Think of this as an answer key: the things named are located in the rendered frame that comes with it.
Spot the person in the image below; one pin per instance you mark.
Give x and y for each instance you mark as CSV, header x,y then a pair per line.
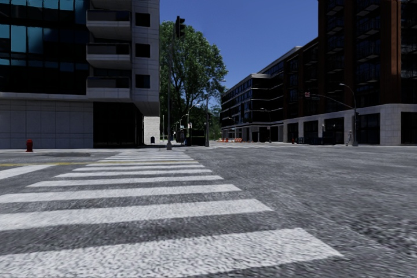
x,y
349,138

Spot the black bus shelter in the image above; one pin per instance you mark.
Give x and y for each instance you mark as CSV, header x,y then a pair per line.
x,y
196,137

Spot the red brick building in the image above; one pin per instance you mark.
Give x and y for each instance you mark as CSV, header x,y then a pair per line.
x,y
368,69

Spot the dark glass building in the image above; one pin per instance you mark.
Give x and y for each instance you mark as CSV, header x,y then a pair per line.
x,y
253,100

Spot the grey pole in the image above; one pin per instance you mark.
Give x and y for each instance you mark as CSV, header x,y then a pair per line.
x,y
207,121

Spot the traffic light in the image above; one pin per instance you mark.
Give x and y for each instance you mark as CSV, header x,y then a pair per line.
x,y
169,104

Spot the grey street lamp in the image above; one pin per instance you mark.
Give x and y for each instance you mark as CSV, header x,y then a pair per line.
x,y
354,118
269,127

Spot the trees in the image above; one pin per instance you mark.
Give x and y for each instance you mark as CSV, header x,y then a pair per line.
x,y
191,69

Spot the pale concrete and glass building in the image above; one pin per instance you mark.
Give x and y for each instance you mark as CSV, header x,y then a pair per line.
x,y
55,114

